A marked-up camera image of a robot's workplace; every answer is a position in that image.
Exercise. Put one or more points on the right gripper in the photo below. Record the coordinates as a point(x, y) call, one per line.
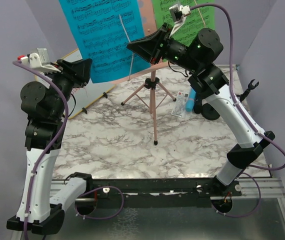
point(149, 47)

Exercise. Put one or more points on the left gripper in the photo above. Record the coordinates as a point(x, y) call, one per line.
point(78, 72)

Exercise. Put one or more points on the pink music stand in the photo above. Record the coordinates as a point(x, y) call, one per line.
point(149, 26)

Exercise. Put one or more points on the green sheet music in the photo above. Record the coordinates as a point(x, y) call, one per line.
point(203, 17)

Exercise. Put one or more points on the blue sheet music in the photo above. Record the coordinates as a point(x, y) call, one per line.
point(102, 29)

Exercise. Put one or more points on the blue toy microphone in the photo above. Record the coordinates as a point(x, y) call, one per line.
point(190, 101)

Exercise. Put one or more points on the black mic stand front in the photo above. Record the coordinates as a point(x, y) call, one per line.
point(251, 86)

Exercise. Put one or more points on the black microphone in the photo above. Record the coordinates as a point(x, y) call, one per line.
point(198, 106)

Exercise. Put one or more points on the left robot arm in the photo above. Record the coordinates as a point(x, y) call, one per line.
point(46, 106)

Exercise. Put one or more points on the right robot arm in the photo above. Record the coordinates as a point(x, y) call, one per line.
point(212, 85)

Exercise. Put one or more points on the yellow framed whiteboard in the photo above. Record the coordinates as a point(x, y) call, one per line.
point(84, 96)

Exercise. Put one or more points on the white remote packet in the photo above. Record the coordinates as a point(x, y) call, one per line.
point(179, 108)

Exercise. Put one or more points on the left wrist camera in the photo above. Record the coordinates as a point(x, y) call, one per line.
point(38, 60)

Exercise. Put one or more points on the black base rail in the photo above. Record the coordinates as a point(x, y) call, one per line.
point(162, 192)

